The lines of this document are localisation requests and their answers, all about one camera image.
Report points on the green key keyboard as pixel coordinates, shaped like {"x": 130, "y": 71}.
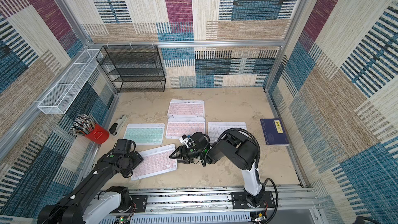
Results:
{"x": 145, "y": 133}

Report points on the white key keyboard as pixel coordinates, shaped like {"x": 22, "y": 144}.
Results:
{"x": 215, "y": 129}

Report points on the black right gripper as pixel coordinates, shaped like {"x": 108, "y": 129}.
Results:
{"x": 185, "y": 153}

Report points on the white wire mesh basket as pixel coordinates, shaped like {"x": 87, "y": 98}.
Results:
{"x": 59, "y": 99}

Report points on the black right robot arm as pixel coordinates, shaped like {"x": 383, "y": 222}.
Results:
{"x": 243, "y": 150}

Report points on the red pen holder cup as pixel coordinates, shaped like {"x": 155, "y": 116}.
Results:
{"x": 98, "y": 135}

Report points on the bundle of pens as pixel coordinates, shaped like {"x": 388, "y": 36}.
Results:
{"x": 82, "y": 125}

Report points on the black wire shelf rack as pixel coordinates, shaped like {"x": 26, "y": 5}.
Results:
{"x": 133, "y": 68}

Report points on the black white stapler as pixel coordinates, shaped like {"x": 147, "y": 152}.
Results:
{"x": 118, "y": 125}

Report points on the dark blue notebook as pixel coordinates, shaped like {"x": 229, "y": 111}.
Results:
{"x": 274, "y": 132}

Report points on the pink key keyboard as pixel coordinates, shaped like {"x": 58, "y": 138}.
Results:
{"x": 178, "y": 127}
{"x": 186, "y": 108}
{"x": 156, "y": 162}

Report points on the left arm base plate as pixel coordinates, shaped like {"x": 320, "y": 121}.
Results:
{"x": 136, "y": 204}

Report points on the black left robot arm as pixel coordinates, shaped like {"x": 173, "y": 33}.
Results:
{"x": 70, "y": 209}

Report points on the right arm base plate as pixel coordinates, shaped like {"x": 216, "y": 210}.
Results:
{"x": 243, "y": 200}

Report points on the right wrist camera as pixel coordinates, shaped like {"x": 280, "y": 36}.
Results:
{"x": 186, "y": 140}

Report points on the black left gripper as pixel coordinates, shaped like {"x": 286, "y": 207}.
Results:
{"x": 139, "y": 159}

